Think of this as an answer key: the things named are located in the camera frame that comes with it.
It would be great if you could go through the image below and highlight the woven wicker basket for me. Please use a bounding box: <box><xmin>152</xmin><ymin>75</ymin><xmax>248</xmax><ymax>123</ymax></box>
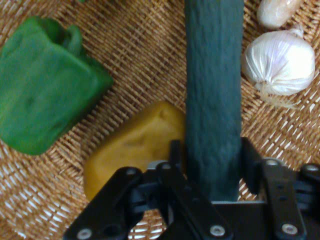
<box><xmin>0</xmin><ymin>0</ymin><xmax>320</xmax><ymax>240</ymax></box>

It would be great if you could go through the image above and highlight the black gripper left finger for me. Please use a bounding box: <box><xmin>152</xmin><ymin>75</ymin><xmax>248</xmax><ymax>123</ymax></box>
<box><xmin>62</xmin><ymin>139</ymin><xmax>235</xmax><ymax>240</ymax></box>

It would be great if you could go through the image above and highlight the brown cap toy mushroom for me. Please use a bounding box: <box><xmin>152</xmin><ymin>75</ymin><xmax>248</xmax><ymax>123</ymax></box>
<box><xmin>256</xmin><ymin>0</ymin><xmax>302</xmax><ymax>30</ymax></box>

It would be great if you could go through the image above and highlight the green bell pepper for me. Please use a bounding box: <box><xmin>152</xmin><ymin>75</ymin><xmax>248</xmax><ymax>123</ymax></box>
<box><xmin>0</xmin><ymin>16</ymin><xmax>115</xmax><ymax>156</ymax></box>

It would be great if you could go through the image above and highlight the yellow bell pepper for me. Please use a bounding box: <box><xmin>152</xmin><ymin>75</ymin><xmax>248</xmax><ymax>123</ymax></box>
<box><xmin>83</xmin><ymin>100</ymin><xmax>187</xmax><ymax>202</ymax></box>

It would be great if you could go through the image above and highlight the dark green cucumber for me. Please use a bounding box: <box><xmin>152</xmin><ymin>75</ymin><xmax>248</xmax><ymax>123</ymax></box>
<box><xmin>184</xmin><ymin>0</ymin><xmax>245</xmax><ymax>202</ymax></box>

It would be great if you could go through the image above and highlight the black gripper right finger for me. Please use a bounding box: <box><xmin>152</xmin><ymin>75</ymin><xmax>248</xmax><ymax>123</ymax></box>
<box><xmin>239</xmin><ymin>136</ymin><xmax>320</xmax><ymax>240</ymax></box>

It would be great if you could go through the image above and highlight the white garlic bulb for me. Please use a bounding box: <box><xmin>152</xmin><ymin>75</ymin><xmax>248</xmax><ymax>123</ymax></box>
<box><xmin>241</xmin><ymin>24</ymin><xmax>316</xmax><ymax>108</ymax></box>

